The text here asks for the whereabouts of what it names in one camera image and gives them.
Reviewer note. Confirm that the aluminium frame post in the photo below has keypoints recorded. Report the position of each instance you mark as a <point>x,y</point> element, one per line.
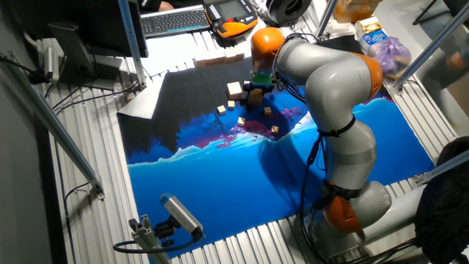
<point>131,40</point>
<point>326,16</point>

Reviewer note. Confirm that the silver and orange robot arm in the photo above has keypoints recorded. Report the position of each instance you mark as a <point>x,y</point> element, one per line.
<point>337,84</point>

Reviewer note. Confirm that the printed landscape cloth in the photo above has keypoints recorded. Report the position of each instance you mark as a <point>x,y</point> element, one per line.
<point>220,183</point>

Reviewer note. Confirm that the silver cylinder device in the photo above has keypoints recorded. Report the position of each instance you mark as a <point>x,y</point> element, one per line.
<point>51,64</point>

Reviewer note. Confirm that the brown cardboard box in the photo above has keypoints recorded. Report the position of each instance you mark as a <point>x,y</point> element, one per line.
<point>357,9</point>

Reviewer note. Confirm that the grey camera with blue end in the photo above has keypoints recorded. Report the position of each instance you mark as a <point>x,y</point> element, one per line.
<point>179,212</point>

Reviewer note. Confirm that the white foam sheet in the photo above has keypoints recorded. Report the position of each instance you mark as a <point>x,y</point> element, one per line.
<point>143,102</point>

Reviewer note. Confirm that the black jacket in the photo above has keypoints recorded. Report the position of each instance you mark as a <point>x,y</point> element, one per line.
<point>443,212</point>

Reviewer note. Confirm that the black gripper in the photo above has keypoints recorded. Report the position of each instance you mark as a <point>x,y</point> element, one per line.
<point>253,87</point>

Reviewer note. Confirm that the black computer monitor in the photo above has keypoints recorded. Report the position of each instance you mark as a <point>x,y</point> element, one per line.
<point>91,22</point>

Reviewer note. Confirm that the black camera ball mount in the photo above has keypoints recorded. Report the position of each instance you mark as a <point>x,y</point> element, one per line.
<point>165,231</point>

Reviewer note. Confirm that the aluminium profile camera bracket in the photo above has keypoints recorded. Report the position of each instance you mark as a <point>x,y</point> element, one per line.
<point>144,234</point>

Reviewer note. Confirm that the black computer keyboard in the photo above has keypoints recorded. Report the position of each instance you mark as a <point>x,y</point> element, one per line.
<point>172,20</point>

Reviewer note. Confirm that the blue printed pack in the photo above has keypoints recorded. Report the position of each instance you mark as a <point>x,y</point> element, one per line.
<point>373,36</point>

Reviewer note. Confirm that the grey monitor stand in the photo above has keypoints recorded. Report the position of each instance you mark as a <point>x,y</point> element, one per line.
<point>71,47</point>

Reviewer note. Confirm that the long aluminium frame bar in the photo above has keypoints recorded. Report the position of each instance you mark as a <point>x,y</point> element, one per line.
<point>47,121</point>

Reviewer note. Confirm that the orange and black teach pendant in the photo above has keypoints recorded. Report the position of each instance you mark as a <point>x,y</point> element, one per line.
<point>231,25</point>

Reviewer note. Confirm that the white crumpled cloth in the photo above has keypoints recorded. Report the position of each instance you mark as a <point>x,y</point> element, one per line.
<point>339,28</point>

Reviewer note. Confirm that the small wooden cube block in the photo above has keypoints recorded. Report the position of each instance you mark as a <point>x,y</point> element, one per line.
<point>267,110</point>
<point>274,130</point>
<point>241,121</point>
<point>221,109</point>
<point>231,104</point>

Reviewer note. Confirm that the brown cardboard panel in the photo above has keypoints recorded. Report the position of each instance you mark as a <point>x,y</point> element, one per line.
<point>459,97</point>

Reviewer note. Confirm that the person's hand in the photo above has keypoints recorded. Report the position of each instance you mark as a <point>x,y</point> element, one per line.
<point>165,7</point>

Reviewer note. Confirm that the purple plastic bag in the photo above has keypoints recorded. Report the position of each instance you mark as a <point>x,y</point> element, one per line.
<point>390,55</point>

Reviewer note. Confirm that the large wooden cube block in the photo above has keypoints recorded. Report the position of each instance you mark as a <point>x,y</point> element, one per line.
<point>234,89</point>
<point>256,98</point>

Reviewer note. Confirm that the medium wooden cube block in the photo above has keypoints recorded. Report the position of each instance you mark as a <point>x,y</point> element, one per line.
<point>239,55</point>
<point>211,59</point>
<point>230,55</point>
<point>221,57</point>

